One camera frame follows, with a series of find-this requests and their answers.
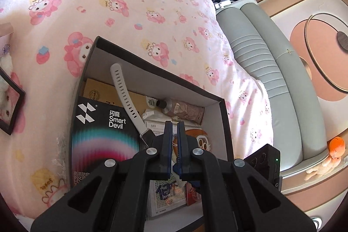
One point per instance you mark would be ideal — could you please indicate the black picture frame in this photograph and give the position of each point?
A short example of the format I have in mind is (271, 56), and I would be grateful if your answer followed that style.
(11, 112)

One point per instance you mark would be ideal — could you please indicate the orange plush toy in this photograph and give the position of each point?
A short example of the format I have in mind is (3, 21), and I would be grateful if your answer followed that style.
(336, 146)

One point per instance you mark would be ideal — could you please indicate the red small packet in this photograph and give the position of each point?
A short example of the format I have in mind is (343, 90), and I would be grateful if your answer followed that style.
(193, 195)

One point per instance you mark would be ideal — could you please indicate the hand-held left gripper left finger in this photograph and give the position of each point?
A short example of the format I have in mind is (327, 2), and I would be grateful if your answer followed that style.
(169, 139)

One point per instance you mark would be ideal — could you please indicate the black cardboard box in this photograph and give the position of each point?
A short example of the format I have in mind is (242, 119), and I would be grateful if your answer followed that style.
(163, 82)

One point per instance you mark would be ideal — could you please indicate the black rainbow print package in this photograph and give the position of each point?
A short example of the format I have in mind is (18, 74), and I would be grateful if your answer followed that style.
(103, 139)

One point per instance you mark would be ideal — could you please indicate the grey padded headboard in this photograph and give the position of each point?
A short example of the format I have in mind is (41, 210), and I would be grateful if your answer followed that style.
(272, 58)

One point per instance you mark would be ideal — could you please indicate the white dotted card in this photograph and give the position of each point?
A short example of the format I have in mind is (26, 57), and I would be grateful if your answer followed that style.
(163, 196)

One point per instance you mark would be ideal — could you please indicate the beige doll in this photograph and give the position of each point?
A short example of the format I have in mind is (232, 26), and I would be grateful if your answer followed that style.
(323, 166)

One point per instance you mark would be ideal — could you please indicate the brown cosmetic tube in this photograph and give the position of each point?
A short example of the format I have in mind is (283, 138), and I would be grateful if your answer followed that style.
(185, 109)

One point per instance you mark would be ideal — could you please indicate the pink cartoon print blanket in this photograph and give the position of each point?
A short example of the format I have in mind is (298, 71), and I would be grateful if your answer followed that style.
(136, 3)

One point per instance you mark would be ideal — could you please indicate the white labelled small box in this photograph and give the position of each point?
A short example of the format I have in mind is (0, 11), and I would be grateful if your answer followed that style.
(155, 126)

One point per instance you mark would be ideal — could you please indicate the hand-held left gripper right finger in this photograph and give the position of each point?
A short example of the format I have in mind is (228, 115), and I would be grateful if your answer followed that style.
(180, 139)

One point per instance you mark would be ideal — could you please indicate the brown cardboard box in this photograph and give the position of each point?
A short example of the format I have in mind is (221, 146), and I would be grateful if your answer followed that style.
(100, 90)

